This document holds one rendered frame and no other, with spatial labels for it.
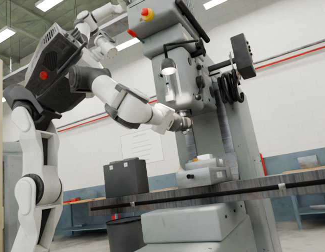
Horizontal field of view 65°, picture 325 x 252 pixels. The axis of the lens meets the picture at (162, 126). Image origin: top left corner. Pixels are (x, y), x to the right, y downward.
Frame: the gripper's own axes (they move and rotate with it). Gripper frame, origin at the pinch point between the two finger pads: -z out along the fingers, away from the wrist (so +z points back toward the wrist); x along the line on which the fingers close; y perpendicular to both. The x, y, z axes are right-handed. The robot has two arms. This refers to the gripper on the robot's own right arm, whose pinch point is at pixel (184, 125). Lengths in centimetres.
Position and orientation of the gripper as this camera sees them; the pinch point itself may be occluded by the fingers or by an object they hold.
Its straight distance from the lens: 132.1
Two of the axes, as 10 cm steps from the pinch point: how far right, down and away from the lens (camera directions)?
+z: -4.7, -1.3, -8.7
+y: 1.5, 9.6, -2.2
